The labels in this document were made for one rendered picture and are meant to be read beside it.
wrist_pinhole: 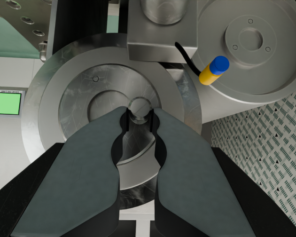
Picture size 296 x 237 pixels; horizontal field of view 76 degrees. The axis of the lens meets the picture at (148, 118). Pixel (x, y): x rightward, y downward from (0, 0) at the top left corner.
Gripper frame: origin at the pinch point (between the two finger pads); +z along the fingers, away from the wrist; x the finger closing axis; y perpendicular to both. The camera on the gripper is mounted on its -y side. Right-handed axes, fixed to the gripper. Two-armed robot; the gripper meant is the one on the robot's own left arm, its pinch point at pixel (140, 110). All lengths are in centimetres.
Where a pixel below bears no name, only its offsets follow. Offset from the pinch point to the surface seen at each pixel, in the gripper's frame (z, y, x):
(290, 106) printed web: 6.8, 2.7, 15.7
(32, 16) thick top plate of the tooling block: 32.6, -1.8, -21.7
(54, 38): 8.1, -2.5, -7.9
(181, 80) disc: 5.2, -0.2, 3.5
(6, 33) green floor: 244, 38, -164
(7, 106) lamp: 31.5, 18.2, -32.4
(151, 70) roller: 5.0, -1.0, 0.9
